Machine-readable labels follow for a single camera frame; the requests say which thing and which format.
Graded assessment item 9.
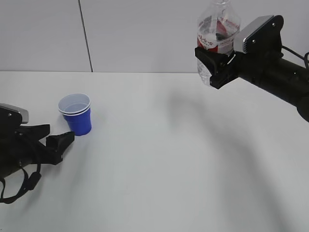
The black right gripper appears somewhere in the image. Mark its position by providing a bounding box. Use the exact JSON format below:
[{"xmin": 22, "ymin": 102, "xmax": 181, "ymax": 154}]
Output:
[{"xmin": 195, "ymin": 47, "xmax": 285, "ymax": 89}]

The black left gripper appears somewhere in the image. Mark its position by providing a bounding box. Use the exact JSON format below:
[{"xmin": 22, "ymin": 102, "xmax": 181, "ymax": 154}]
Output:
[{"xmin": 0, "ymin": 124, "xmax": 75, "ymax": 178}]

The clear water bottle red label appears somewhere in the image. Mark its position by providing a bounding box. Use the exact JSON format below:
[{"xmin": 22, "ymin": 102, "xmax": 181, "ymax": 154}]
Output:
[{"xmin": 197, "ymin": 0, "xmax": 242, "ymax": 87}]

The blue paper cup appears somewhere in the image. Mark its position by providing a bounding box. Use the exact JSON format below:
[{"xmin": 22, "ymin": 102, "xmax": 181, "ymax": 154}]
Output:
[{"xmin": 58, "ymin": 93, "xmax": 92, "ymax": 136}]

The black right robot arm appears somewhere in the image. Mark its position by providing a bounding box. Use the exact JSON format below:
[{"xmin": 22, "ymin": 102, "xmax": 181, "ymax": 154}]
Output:
[{"xmin": 195, "ymin": 47, "xmax": 309, "ymax": 120}]

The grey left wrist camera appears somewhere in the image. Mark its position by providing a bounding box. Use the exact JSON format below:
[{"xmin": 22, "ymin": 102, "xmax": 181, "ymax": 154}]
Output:
[{"xmin": 0, "ymin": 103, "xmax": 29, "ymax": 132}]

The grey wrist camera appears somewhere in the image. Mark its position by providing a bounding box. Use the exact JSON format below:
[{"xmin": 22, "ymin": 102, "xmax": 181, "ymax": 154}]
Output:
[
  {"xmin": 0, "ymin": 103, "xmax": 29, "ymax": 132},
  {"xmin": 233, "ymin": 15, "xmax": 284, "ymax": 54}
]

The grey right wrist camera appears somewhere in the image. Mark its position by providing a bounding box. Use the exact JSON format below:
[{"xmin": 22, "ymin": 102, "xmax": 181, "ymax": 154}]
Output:
[{"xmin": 233, "ymin": 15, "xmax": 284, "ymax": 54}]

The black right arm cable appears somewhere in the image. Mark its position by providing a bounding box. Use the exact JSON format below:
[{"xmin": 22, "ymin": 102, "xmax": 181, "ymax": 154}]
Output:
[{"xmin": 281, "ymin": 44, "xmax": 309, "ymax": 70}]

